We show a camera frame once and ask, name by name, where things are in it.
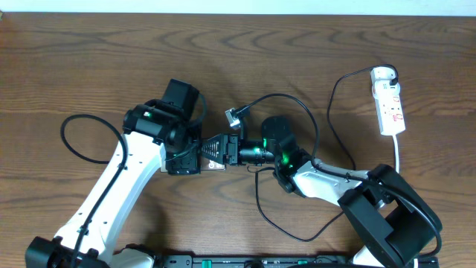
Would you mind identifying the silver smartphone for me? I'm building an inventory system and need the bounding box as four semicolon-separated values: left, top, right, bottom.
160;153;226;173

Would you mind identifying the black charger cable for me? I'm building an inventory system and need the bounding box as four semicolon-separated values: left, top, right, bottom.
246;63;400;243

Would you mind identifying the white power strip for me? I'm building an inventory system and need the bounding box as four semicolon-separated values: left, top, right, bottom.
370;66;405;136

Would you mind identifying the white power strip cord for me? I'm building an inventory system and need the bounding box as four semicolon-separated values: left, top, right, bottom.
391;134;401;174

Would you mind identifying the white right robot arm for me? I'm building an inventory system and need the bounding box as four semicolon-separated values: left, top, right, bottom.
201;117;443;267

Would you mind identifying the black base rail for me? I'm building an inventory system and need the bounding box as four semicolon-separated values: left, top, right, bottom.
157;255;366;268

